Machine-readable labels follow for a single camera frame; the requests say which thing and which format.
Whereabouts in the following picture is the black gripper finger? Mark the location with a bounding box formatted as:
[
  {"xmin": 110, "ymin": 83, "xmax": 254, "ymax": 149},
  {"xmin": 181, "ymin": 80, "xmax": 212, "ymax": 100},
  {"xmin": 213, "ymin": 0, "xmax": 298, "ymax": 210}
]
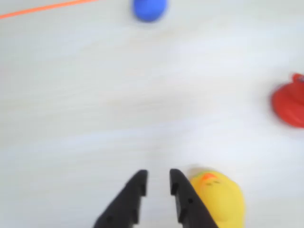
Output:
[
  {"xmin": 92, "ymin": 169, "xmax": 148, "ymax": 228},
  {"xmin": 169, "ymin": 168, "xmax": 218, "ymax": 228}
]

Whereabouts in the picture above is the yellow rubber duck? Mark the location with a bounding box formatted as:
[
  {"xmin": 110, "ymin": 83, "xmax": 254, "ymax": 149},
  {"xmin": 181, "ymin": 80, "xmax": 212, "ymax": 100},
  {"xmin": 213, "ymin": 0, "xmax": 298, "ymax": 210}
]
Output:
[{"xmin": 187, "ymin": 169, "xmax": 246, "ymax": 228}]

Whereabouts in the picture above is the red rubber toy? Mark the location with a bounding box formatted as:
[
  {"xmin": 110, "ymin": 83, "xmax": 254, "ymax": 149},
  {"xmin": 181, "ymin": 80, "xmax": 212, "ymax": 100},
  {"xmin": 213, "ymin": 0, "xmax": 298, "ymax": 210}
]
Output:
[{"xmin": 270, "ymin": 73, "xmax": 304, "ymax": 129}]

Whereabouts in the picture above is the blue rubber toy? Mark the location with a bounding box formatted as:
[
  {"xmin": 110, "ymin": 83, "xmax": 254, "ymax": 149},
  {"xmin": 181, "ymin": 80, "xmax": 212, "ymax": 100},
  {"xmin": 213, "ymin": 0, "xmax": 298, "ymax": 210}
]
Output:
[{"xmin": 132, "ymin": 0, "xmax": 170, "ymax": 23}]

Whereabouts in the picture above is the orange line strip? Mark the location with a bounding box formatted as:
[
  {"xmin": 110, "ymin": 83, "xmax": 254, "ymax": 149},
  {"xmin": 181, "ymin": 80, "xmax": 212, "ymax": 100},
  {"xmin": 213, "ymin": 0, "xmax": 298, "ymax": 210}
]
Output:
[{"xmin": 0, "ymin": 0, "xmax": 99, "ymax": 19}]

